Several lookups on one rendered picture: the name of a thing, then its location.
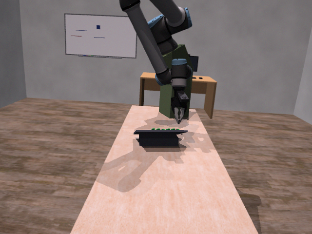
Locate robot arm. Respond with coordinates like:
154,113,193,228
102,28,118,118
119,0,193,87

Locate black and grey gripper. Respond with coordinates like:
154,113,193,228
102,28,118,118
171,86,187,124

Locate grey switch panel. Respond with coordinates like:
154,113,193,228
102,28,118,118
134,128,187,146

